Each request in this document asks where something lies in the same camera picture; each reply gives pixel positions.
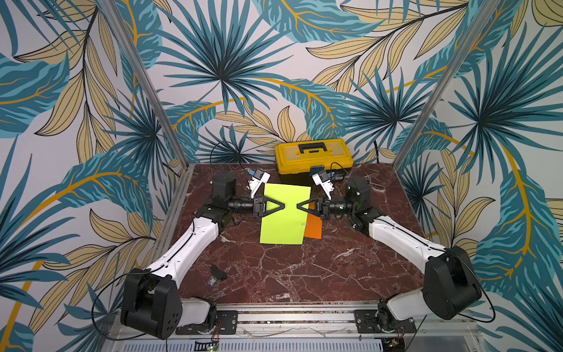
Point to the aluminium corner post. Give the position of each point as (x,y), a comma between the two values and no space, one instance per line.
(118,25)
(482,17)

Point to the yellow black toolbox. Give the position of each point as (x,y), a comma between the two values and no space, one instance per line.
(300,157)

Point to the orange paper sheet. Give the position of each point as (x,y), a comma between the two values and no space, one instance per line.
(313,227)

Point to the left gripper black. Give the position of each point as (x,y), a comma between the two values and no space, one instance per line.
(259,206)

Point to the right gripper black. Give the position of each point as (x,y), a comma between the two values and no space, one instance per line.
(322,208)

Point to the left aluminium corner post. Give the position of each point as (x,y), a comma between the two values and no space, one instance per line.
(118,25)

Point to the right aluminium corner post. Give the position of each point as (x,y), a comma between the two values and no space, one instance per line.
(482,17)

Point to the aluminium frame rail front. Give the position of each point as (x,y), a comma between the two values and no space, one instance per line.
(332,326)

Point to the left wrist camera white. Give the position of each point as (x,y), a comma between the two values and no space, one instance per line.
(258,177)

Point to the small black clip object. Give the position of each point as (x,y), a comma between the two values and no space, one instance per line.
(217,275)

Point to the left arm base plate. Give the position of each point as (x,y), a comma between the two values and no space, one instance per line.
(221,322)

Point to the green paper sheet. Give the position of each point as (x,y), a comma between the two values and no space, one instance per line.
(285,227)

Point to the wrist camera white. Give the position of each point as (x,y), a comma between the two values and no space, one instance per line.
(322,179)
(258,177)

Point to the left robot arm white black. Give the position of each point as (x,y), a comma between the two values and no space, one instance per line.
(151,298)

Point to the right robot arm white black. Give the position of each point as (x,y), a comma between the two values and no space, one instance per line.
(450,284)

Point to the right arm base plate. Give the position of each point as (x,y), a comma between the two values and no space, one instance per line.
(373,321)

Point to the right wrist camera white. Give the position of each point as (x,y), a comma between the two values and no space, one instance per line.
(322,179)

